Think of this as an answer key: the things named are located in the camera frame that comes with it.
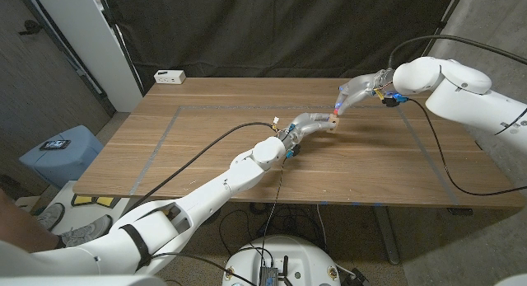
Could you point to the black backdrop frame pole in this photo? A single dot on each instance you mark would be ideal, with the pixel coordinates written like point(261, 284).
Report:
point(124, 51)
point(438, 22)

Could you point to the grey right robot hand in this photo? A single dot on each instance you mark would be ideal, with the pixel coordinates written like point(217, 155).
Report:
point(362, 88)

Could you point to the person's bare leg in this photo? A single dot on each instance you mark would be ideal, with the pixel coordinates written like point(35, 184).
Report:
point(20, 230)

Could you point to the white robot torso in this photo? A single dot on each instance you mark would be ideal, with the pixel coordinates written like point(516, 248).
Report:
point(284, 257)

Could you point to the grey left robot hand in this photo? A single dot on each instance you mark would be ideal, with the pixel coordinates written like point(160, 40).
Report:
point(306, 124)

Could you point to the grey table leg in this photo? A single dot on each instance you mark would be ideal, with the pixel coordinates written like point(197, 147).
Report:
point(387, 236)

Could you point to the white power strip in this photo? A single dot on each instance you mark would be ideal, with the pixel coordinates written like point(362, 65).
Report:
point(169, 76)

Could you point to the wooden block with holes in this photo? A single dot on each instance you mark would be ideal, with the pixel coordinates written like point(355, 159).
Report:
point(332, 124)

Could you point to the yellow and black floor pad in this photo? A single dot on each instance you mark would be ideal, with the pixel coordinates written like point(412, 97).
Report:
point(82, 200)

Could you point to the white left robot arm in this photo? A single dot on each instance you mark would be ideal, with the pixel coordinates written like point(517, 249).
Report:
point(193, 212)

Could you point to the white floor platform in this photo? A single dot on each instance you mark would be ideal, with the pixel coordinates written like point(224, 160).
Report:
point(86, 209)

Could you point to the blue stool with phone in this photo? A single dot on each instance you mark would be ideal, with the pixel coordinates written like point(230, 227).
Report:
point(62, 162)

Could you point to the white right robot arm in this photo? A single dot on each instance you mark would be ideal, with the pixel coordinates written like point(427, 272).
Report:
point(461, 96)

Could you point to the white pillar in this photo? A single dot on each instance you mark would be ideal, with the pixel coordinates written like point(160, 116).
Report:
point(82, 38)

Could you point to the black curtain backdrop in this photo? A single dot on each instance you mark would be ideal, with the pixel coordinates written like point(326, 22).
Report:
point(267, 30)

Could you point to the black phone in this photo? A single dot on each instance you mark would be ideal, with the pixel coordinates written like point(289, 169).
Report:
point(54, 144)

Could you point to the grey sneaker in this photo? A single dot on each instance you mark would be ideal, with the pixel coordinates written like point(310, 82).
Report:
point(88, 231)
point(50, 217)

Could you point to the wooden table panel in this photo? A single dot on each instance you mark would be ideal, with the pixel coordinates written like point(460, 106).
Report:
point(206, 107)

